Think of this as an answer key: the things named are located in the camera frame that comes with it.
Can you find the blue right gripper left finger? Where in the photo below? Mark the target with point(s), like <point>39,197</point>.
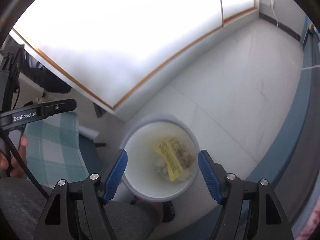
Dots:
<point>112,176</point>

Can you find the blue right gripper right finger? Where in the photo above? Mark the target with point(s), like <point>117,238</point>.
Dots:
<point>214,176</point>

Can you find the brown sachet with red dot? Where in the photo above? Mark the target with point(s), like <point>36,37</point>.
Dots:
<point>187,160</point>

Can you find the white tissue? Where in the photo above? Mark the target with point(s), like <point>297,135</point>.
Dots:
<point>161,166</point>

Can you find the small yellow plastic bag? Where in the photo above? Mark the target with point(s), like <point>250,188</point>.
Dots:
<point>168,149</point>

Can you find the white trash bin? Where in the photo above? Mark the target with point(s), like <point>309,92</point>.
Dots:
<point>140,175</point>

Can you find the person's left hand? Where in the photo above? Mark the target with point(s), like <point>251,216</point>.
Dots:
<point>17,171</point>

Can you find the blue bed headboard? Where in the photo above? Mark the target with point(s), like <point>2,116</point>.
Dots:
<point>262,97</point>

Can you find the blue checkered tablecloth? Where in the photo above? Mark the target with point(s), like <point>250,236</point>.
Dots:
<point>57,150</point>

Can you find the blue floral bedding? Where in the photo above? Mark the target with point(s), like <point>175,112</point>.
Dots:
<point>308,220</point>

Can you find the white wardrobe gold trim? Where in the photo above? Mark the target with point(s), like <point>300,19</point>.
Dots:
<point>119,53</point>

